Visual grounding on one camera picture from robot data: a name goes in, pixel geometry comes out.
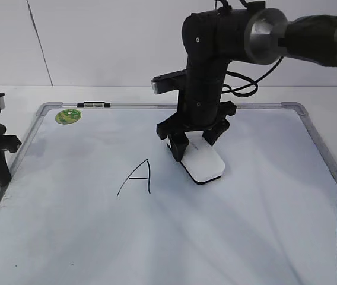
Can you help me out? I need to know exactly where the white whiteboard eraser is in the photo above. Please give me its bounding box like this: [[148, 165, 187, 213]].
[[179, 133, 225, 185]]

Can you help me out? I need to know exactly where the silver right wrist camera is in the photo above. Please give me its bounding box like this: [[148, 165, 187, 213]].
[[151, 69, 186, 94]]

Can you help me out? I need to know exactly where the white board with aluminium frame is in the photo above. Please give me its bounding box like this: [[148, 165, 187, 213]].
[[0, 103, 337, 284]]

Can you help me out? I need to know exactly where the black and silver board clip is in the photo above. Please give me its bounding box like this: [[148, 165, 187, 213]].
[[77, 102, 111, 109]]

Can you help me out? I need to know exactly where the round green magnet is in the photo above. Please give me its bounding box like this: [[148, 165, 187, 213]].
[[55, 109, 81, 125]]

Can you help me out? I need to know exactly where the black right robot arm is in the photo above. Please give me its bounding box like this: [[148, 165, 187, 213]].
[[151, 1, 337, 161]]

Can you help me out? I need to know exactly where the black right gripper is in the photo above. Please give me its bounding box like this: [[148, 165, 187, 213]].
[[156, 90, 236, 162]]

